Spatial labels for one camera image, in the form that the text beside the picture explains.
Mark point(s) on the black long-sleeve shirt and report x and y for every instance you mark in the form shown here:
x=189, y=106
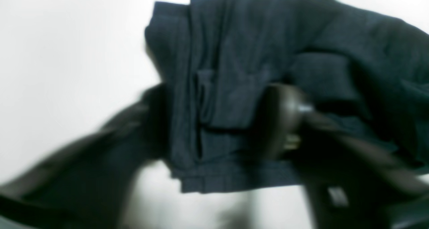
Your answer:
x=217, y=58

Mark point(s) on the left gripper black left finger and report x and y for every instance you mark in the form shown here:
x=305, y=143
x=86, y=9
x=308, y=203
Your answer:
x=87, y=184

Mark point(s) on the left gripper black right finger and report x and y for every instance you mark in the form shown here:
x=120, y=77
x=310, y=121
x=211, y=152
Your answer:
x=350, y=183

